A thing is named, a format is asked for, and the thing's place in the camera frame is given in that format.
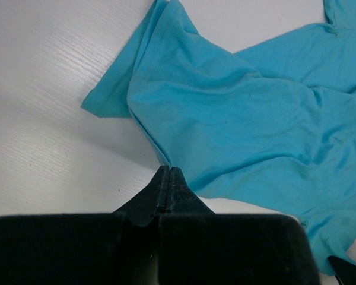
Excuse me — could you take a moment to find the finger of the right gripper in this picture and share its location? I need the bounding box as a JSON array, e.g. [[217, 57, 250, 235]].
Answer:
[[328, 256, 356, 285]]

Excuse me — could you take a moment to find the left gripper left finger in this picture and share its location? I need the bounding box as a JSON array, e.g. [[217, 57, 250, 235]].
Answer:
[[113, 166, 169, 227]]

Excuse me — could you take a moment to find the turquoise t shirt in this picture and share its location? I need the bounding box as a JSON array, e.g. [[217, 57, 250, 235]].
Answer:
[[81, 1, 356, 275]]

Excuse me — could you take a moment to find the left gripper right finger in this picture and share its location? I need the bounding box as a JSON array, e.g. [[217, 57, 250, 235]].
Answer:
[[165, 167, 215, 214]]

